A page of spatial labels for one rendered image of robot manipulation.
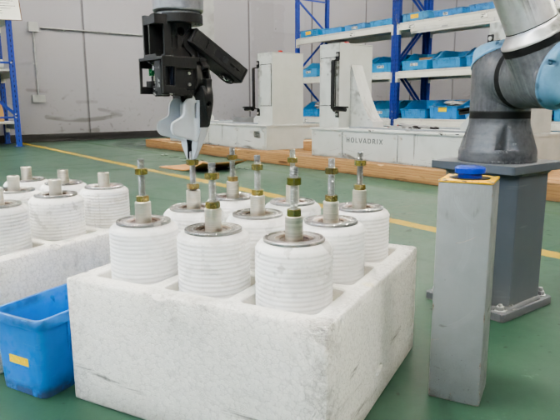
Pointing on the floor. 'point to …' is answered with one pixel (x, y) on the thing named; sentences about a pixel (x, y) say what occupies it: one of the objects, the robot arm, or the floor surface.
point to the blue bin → (37, 343)
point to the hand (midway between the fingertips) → (195, 150)
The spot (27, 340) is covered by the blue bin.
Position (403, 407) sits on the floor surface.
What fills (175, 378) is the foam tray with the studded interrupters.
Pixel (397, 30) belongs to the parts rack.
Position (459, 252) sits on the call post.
